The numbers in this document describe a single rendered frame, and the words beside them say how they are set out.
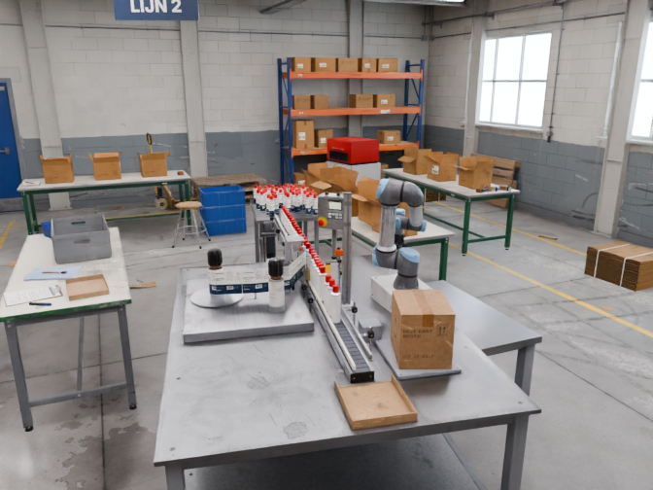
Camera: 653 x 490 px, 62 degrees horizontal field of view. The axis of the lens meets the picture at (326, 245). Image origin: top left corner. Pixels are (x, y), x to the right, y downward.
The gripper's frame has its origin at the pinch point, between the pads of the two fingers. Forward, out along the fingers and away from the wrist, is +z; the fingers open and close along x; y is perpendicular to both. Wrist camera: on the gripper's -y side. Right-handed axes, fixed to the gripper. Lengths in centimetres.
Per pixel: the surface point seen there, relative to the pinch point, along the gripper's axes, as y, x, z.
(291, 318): 27, -87, 10
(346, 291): 14.4, -45.2, 6.2
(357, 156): -447, 248, -2
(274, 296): 16, -92, 0
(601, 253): -82, 338, 68
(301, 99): -638, 247, -82
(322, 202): 4, -56, -46
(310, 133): -638, 264, -21
